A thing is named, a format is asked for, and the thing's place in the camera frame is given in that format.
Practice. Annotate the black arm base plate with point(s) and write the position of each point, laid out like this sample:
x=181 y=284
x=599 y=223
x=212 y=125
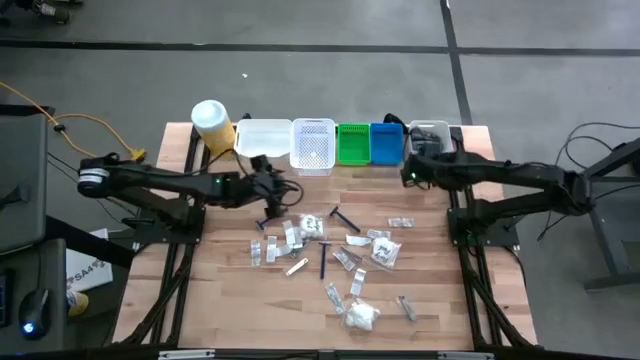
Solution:
x=170 y=229
x=485 y=229

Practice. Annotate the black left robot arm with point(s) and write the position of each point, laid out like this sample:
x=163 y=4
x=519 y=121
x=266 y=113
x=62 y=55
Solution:
x=165 y=181

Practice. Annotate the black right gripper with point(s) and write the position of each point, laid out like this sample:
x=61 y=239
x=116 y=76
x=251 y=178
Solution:
x=420 y=171

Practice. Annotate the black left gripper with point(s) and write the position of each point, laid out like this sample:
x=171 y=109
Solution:
x=260 y=187

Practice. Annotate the black computer mouse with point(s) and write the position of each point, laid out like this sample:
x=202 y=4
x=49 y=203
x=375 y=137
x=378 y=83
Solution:
x=34 y=312

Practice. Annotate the blue disposable razor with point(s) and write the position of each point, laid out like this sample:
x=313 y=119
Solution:
x=345 y=220
x=323 y=260

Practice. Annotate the green plastic basket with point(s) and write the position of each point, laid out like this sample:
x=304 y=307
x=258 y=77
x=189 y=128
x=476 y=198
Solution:
x=354 y=145

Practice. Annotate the person's foot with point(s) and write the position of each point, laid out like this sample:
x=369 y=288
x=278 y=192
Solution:
x=6 y=10
x=52 y=11

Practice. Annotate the yellow canister white lid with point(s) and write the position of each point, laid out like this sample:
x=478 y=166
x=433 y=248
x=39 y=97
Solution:
x=220 y=135

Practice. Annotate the silver nail clipper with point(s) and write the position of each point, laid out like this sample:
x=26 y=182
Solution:
x=407 y=307
x=297 y=266
x=351 y=254
x=301 y=248

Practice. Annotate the dark grey squeeze tube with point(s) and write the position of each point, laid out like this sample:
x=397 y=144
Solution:
x=428 y=148
x=424 y=135

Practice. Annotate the black diagonal bar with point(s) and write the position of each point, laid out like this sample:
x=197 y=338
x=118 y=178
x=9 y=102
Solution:
x=85 y=244

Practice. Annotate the black keyboard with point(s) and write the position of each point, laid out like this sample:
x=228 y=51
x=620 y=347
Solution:
x=4 y=300

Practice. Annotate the white plastic packet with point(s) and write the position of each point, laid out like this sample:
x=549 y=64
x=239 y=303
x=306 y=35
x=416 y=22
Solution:
x=299 y=240

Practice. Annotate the small silver sachet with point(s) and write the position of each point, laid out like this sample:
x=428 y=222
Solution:
x=255 y=252
x=378 y=234
x=289 y=232
x=400 y=222
x=358 y=281
x=335 y=298
x=344 y=260
x=271 y=248
x=358 y=240
x=284 y=250

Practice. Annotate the white perforated plastic basket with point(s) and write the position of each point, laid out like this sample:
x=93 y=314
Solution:
x=312 y=171

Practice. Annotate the silver frame bracket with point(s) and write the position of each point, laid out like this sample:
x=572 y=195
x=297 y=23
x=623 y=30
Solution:
x=466 y=355
x=186 y=354

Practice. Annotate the grey desk top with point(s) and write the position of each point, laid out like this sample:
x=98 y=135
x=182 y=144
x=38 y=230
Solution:
x=50 y=260

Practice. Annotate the blue plastic basket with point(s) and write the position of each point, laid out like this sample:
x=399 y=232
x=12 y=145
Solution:
x=386 y=145

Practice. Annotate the black aluminium frame rails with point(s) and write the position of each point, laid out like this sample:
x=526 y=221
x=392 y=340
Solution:
x=192 y=150
x=456 y=136

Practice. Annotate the printed clear bag cotton pads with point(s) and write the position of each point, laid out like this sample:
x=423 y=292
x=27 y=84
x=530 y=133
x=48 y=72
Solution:
x=385 y=251

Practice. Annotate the white solid plastic bin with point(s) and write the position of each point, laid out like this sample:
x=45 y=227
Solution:
x=260 y=137

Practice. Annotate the translucent white plastic bin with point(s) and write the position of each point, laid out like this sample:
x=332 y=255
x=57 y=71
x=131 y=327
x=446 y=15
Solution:
x=445 y=131

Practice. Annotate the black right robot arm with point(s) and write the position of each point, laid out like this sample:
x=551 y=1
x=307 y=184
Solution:
x=500 y=172

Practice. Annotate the black metal stand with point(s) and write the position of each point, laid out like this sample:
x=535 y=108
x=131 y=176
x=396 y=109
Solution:
x=607 y=235

